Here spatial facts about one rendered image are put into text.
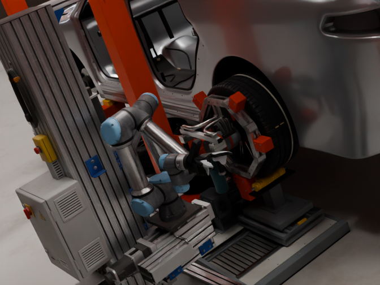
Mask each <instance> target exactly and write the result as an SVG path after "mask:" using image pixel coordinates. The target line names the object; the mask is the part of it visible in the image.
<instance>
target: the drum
mask: <svg viewBox="0 0 380 285"><path fill-rule="evenodd" d="M233 128H234V129H236V128H235V127H234V126H233V127H232V129H233ZM236 131H237V132H236V133H234V134H233V135H231V136H229V137H228V138H226V139H225V142H226V145H227V146H226V147H225V148H223V149H222V150H220V151H221V152H222V151H226V152H227V151H229V150H231V149H232V148H234V147H236V146H237V145H238V143H239V142H240V141H241V136H240V133H239V131H238V130H237V129H236ZM216 133H217V134H218V137H221V138H222V139H224V138H223V137H222V135H223V134H222V132H221V131H218V132H216ZM211 143H212V142H210V141H206V140H204V142H203V146H204V149H205V151H206V153H211V151H210V149H209V144H211ZM220 151H219V152H220Z"/></svg>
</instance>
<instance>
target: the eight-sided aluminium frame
mask: <svg viewBox="0 0 380 285"><path fill-rule="evenodd" d="M228 103H229V97H225V96H218V95H214V94H211V95H209V96H207V97H206V98H204V100H203V104H202V108H201V111H200V114H199V115H198V118H199V122H200V123H203V122H205V121H207V120H208V119H210V113H211V110H212V105H215V106H220V107H225V108H226V109H227V110H228V111H229V112H230V113H231V115H232V116H233V117H234V118H235V119H236V120H237V121H238V123H239V124H240V125H241V126H242V127H243V128H244V130H245V131H246V134H247V137H248V140H249V144H250V146H251V150H252V153H253V156H254V160H253V162H252V164H251V166H250V167H247V166H244V165H240V164H238V163H236V162H235V161H234V160H233V159H232V158H231V157H230V156H229V155H226V160H227V161H226V164H224V166H225V167H226V169H227V170H228V171H229V172H231V173H232V172H233V173H234V174H237V175H240V176H243V177H246V178H249V179H251V178H252V177H254V176H255V175H257V174H258V172H259V170H260V168H261V166H262V164H263V162H264V161H265V160H266V153H262V152H258V151H256V150H255V147H254V143H253V140H255V139H256V138H258V137H259V136H260V135H259V133H258V128H257V126H256V124H255V122H254V121H253V120H252V119H251V118H250V117H249V116H248V115H247V113H246V112H245V111H244V110H243V109H242V110H240V111H238V112H237V113H234V112H233V111H232V110H231V109H230V108H229V106H228ZM209 131H212V132H214V128H213V127H212V128H210V129H209ZM228 162H229V163H228Z"/></svg>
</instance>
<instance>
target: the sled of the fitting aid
mask: <svg viewBox="0 0 380 285"><path fill-rule="evenodd" d="M324 218H325V215H324V213H323V209H322V208H319V207H317V206H314V205H313V208H312V209H310V210H309V211H308V212H306V213H305V214H303V215H302V216H301V217H299V218H298V219H297V220H295V221H294V222H292V223H291V224H289V225H288V226H287V227H286V228H284V229H283V230H279V229H277V228H275V227H272V226H269V225H268V224H265V223H263V222H260V221H258V220H256V219H253V218H251V217H249V216H247V215H244V213H243V212H242V213H241V214H239V215H238V216H237V219H238V221H239V224H240V225H241V226H243V227H245V228H247V229H250V230H252V231H254V232H256V233H258V234H260V235H263V236H265V237H267V238H269V239H271V240H273V241H276V242H278V243H280V244H282V245H285V246H288V245H289V244H291V243H292V242H293V241H295V240H296V239H297V238H299V237H300V236H301V235H303V234H304V233H306V232H307V231H308V230H310V229H311V228H312V227H313V226H315V225H316V224H317V223H319V222H320V221H321V220H323V219H324Z"/></svg>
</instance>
